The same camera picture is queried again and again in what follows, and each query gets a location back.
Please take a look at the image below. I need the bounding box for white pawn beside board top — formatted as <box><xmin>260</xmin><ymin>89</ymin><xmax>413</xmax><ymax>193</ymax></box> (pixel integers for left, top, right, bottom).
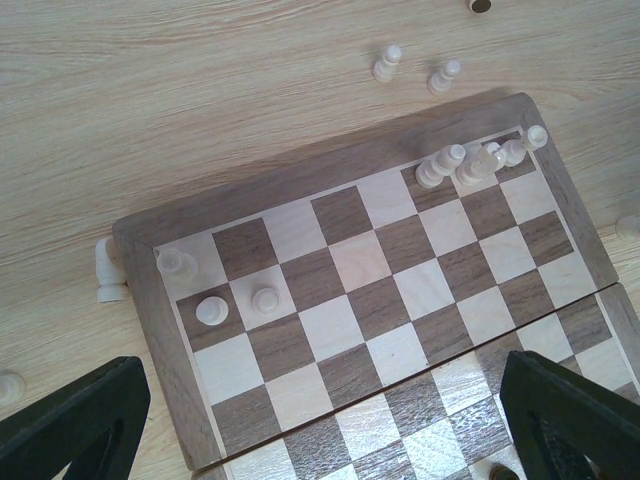
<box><xmin>427</xmin><ymin>59</ymin><xmax>461</xmax><ymax>95</ymax></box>

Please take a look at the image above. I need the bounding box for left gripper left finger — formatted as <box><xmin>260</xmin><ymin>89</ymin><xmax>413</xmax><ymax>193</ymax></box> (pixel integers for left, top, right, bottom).
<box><xmin>1</xmin><ymin>356</ymin><xmax>150</xmax><ymax>479</ymax></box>

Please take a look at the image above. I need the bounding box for white piece pair one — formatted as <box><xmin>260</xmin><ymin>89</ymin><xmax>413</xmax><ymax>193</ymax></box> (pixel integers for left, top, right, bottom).
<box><xmin>156</xmin><ymin>249</ymin><xmax>199</xmax><ymax>282</ymax></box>

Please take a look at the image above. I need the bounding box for white rook chess piece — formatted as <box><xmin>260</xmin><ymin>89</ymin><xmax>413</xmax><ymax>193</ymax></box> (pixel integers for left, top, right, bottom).
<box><xmin>501</xmin><ymin>125</ymin><xmax>549</xmax><ymax>167</ymax></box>

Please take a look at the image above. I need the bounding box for wooden chess board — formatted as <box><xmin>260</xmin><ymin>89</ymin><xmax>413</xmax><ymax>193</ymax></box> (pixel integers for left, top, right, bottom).
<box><xmin>113</xmin><ymin>93</ymin><xmax>639</xmax><ymax>479</ymax></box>

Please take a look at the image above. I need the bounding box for dark pieces back row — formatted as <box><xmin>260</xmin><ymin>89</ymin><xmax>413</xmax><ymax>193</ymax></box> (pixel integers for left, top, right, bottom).
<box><xmin>489</xmin><ymin>463</ymin><xmax>520</xmax><ymax>480</ymax></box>

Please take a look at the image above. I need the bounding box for white knight chess piece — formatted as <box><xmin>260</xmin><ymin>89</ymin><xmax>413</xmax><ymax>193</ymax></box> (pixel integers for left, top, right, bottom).
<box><xmin>95</xmin><ymin>236</ymin><xmax>128</xmax><ymax>303</ymax></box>

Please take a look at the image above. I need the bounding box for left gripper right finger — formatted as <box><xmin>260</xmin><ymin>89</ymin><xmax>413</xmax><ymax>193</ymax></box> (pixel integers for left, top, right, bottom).
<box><xmin>500</xmin><ymin>351</ymin><xmax>639</xmax><ymax>479</ymax></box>

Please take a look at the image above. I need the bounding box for white pawn board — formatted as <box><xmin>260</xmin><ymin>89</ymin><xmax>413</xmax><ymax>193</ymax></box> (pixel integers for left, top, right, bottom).
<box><xmin>252</xmin><ymin>286</ymin><xmax>280</xmax><ymax>315</ymax></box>
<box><xmin>372</xmin><ymin>45</ymin><xmax>402</xmax><ymax>83</ymax></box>

